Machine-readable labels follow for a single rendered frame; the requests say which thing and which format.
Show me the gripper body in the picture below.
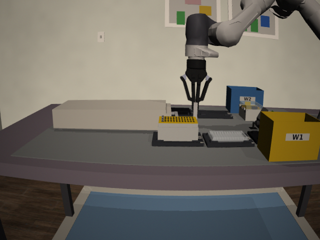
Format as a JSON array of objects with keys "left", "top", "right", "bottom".
[{"left": 185, "top": 59, "right": 207, "bottom": 82}]

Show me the dark grey bench mat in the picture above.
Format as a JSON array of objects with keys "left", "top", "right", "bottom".
[{"left": 10, "top": 113, "right": 320, "bottom": 167}]

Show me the blue open-top bin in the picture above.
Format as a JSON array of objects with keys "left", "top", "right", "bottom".
[{"left": 225, "top": 85, "right": 264, "bottom": 114}]

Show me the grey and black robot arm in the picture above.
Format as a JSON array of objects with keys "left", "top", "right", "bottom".
[{"left": 185, "top": 0, "right": 320, "bottom": 60}]

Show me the yellow open-top bin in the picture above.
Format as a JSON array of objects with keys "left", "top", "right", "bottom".
[{"left": 257, "top": 111, "right": 320, "bottom": 162}]

